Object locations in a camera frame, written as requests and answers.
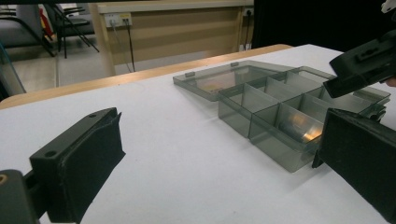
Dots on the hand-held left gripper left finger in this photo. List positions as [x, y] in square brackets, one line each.
[84, 161]

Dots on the black frame chair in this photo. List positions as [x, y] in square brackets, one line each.
[71, 25]

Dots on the white wall power socket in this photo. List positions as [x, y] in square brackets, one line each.
[116, 19]

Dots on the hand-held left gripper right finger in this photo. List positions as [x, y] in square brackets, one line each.
[361, 155]

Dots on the grey armchair with black frame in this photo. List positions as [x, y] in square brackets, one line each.
[18, 28]

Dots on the small white wall socket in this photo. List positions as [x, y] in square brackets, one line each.
[248, 11]

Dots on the light wooden cabinet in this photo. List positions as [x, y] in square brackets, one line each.
[186, 34]

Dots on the transparent grey compartment box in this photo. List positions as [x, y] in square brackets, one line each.
[264, 102]

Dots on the bluish glass panel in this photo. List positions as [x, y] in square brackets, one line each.
[9, 77]

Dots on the red object behind chair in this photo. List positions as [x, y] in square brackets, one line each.
[46, 23]

